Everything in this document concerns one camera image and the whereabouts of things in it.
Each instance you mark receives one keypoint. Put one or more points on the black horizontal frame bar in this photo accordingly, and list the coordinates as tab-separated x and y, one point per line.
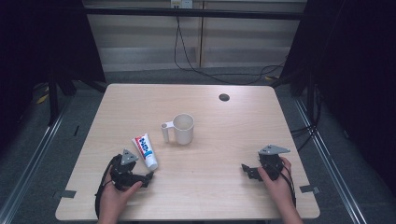
193	13

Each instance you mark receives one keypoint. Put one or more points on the grey tape strip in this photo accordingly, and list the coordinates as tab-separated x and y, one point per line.
309	188
64	194

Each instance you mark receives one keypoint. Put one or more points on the black metal stand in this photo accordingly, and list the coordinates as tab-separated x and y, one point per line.
53	99

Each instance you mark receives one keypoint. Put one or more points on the black curtain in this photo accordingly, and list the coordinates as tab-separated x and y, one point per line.
40	46
351	77

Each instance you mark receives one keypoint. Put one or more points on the white wall socket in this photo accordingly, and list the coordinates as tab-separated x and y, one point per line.
181	3

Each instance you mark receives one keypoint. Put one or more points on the person's left hand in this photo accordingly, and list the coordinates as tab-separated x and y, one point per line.
115	196

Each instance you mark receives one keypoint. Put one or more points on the metal floor rail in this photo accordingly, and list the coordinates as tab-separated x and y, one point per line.
28	168
330	168

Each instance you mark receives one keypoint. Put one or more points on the person's right hand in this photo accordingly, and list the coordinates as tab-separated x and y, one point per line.
277	186

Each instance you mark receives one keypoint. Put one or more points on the white toothpaste tube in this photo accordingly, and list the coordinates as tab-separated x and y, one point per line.
146	151

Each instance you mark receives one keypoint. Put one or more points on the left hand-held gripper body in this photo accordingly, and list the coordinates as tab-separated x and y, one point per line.
124	174

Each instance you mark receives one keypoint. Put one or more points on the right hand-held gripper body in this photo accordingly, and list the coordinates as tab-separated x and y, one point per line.
271	161

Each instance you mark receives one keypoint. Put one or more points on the yellow floor tape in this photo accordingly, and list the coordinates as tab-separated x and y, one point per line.
42	99

